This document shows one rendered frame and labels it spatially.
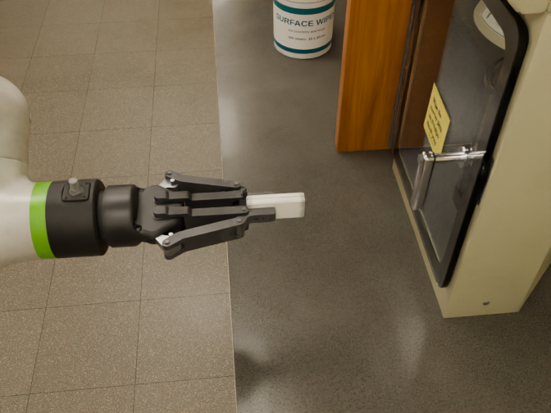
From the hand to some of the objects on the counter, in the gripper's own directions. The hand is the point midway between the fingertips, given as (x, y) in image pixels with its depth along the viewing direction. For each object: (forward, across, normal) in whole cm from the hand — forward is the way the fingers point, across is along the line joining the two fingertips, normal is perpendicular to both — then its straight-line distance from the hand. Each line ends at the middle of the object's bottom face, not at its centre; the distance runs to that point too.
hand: (275, 206), depth 76 cm
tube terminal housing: (+36, +11, +20) cm, 43 cm away
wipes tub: (+13, +69, +21) cm, 73 cm away
